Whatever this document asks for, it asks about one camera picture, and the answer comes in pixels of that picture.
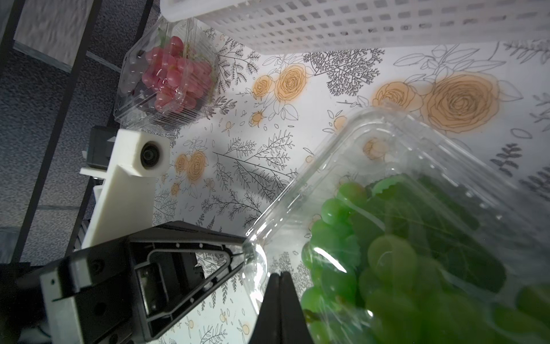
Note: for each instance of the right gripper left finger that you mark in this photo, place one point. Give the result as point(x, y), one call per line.
point(268, 328)

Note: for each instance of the red grape bunch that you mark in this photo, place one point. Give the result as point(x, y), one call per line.
point(181, 75)

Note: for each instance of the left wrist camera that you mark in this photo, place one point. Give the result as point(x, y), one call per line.
point(128, 162)

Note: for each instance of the white plastic basket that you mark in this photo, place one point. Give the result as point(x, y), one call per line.
point(288, 26)

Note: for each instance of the clear clamshell container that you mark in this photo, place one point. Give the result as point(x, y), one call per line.
point(134, 66)
point(378, 144)

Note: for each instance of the dark purple grape bunch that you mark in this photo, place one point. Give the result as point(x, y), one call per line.
point(143, 97)

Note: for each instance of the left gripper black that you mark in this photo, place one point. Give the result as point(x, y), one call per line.
point(121, 291)

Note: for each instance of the green grape bunch front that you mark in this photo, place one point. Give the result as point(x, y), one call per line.
point(336, 256)

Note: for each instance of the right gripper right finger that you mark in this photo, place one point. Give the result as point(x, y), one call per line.
point(293, 324)

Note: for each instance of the floral tablecloth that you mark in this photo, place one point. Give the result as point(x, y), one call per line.
point(279, 111)

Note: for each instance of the green grape bunch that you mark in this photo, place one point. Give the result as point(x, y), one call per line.
point(429, 281)
point(336, 256)

